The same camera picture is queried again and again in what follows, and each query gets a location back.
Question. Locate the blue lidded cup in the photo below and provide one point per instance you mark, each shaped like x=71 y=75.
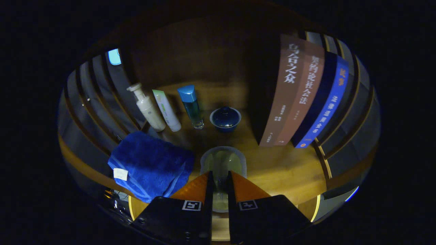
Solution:
x=225 y=118

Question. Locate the white green tube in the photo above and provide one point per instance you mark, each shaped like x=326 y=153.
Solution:
x=167 y=110

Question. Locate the reddish brown book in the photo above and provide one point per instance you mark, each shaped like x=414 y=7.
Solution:
x=303 y=102

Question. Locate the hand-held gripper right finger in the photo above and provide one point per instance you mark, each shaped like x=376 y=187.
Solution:
x=231 y=221

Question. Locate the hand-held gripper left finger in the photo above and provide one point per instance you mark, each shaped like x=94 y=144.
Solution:
x=207 y=217

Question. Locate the blue book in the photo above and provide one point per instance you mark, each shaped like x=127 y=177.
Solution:
x=327 y=109

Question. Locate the blue teal bottle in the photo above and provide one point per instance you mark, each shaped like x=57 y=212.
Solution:
x=191 y=107

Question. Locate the white pump bottle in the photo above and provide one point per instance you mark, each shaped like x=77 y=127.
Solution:
x=148 y=109

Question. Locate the wooden cabinet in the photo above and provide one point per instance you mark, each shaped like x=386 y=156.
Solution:
x=204 y=58

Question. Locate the blue folded towel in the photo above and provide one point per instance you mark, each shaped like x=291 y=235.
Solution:
x=150 y=163

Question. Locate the wooden countertop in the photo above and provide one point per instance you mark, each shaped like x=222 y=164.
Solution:
x=279 y=170

